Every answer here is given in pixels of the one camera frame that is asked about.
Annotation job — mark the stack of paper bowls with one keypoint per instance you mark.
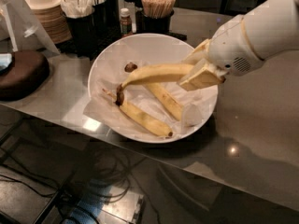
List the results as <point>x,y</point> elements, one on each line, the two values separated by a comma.
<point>50,14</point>

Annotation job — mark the small brown sauce bottle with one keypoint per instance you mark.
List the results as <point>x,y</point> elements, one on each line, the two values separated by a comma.
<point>126,22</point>

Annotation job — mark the white paper liner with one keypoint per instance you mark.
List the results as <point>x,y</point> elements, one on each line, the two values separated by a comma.
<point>106,106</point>

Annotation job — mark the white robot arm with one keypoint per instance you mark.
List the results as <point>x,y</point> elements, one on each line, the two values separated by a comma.
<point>272,28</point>

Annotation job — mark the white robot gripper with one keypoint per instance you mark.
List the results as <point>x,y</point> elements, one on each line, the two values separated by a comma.
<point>231,50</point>

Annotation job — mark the black tall cup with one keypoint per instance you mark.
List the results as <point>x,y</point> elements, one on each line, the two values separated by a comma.
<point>106,15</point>

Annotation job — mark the dark brown round cushion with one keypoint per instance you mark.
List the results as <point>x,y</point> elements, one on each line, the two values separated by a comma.
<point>28,70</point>

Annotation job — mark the black cup of wrapped cutlery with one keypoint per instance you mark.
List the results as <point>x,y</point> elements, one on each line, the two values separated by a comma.
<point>79,16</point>

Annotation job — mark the black cup of wooden sticks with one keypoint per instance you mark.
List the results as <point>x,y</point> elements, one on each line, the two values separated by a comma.
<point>156,15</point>

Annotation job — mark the yellow banana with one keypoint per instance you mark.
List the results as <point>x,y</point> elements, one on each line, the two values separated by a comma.
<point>170,103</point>
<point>145,120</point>
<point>154,73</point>

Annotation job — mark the white round bowl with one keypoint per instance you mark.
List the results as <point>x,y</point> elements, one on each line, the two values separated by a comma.
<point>140,47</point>

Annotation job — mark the clear acrylic sign stand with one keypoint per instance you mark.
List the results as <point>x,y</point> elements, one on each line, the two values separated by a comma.
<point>24,28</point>

